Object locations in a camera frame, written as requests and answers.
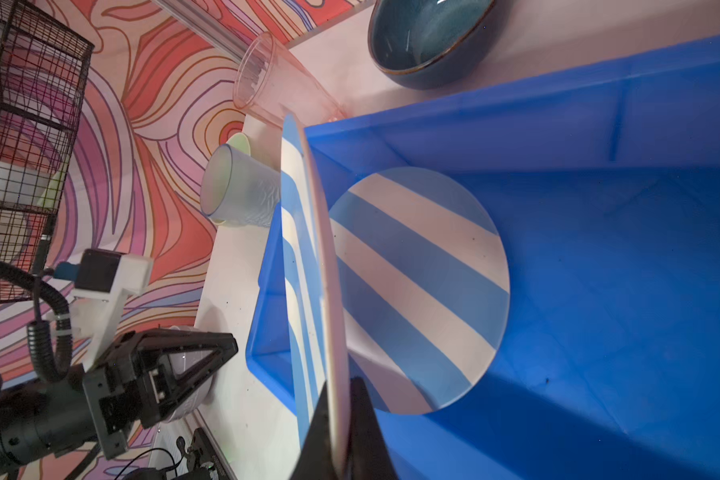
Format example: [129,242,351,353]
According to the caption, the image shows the blue white striped plate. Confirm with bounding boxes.
[330,167,510,415]
[280,114,351,478]

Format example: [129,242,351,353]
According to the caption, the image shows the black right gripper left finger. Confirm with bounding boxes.
[290,400,332,480]

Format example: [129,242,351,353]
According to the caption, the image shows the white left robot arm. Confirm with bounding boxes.
[0,329,238,476]

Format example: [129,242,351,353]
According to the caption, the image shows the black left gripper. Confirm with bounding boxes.
[83,329,238,459]

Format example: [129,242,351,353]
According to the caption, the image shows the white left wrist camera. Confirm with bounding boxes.
[53,249,153,371]

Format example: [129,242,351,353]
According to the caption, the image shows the blue plastic bin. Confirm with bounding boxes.
[245,29,720,480]

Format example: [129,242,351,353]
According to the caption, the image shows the dark blue ceramic bowl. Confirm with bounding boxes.
[367,0,513,90]

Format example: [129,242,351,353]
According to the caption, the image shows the light green ceramic bowl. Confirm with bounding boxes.
[225,132,252,156]

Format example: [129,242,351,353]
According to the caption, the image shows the blue ribbed plastic cup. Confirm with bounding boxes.
[200,144,280,228]

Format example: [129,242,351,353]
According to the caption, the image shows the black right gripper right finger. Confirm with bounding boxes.
[348,377,398,480]

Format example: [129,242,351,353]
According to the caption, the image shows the black wire basket left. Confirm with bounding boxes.
[0,1,93,273]

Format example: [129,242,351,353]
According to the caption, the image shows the pink plastic cup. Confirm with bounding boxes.
[233,32,347,126]

